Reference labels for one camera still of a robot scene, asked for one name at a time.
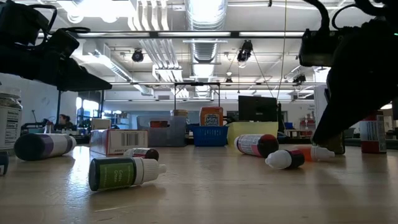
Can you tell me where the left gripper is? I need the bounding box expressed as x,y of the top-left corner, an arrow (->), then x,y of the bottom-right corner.
0,43 -> 113,92

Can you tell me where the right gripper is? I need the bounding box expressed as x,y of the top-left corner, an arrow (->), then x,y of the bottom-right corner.
312,15 -> 398,146

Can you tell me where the orange dropper bottle white cap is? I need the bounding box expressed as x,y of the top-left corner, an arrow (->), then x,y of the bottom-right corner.
292,144 -> 336,162

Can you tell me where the yellow corn pops box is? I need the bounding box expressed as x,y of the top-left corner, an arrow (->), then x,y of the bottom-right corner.
90,117 -> 112,131

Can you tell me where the glass spice jar white lid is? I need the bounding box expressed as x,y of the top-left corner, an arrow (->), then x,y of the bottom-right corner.
0,85 -> 23,150

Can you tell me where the red smoked paprika tin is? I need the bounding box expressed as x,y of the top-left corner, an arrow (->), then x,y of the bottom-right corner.
150,120 -> 170,129

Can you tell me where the furikake jar tan lid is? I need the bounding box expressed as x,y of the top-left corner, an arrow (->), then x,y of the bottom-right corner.
170,108 -> 189,118

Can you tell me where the orange mini wheats box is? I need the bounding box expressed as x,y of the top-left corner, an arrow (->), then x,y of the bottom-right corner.
199,106 -> 224,127

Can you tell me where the white column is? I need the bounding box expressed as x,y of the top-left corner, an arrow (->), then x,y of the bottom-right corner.
313,67 -> 330,131

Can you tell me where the red background cart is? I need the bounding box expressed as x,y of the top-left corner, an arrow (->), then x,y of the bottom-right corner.
299,115 -> 315,131

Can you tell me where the person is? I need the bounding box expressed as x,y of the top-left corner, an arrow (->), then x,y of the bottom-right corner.
58,113 -> 74,130

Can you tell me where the background storage shelf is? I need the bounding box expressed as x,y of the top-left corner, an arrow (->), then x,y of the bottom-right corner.
104,109 -> 139,130

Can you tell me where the red dropper bottle white cap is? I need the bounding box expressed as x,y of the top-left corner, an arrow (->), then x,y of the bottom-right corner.
264,148 -> 306,170

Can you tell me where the red froot loops box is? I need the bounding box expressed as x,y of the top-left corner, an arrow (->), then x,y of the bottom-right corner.
89,128 -> 149,157

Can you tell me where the purple food colouring bottle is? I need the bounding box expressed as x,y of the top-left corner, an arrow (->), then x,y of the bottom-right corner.
14,133 -> 77,162

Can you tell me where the black computer monitor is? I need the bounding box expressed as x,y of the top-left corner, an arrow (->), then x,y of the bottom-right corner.
238,95 -> 278,123

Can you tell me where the yellow plastic bin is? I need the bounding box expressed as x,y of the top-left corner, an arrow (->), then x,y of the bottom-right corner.
226,121 -> 280,147

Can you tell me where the maroon dropper bottle white cap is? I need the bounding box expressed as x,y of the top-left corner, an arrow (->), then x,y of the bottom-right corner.
123,147 -> 160,162

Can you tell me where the grey plastic bin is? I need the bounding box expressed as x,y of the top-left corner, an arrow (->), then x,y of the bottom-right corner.
136,114 -> 188,148

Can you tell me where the grass green dropper bottle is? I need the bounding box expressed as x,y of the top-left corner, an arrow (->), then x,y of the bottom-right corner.
88,156 -> 168,192

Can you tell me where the LED light bar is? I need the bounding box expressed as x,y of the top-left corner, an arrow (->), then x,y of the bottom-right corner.
37,30 -> 307,39

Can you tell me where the blue plastic basket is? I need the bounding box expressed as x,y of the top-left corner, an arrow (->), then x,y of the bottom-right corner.
189,125 -> 229,147

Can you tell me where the black background rig frame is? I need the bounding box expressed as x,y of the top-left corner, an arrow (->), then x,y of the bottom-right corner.
55,90 -> 106,131
173,82 -> 221,108

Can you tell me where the white rectangular ceiling duct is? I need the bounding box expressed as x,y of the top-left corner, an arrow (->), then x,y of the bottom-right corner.
82,40 -> 155,96

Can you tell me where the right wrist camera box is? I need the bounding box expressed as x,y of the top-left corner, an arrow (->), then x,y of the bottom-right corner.
298,28 -> 343,68

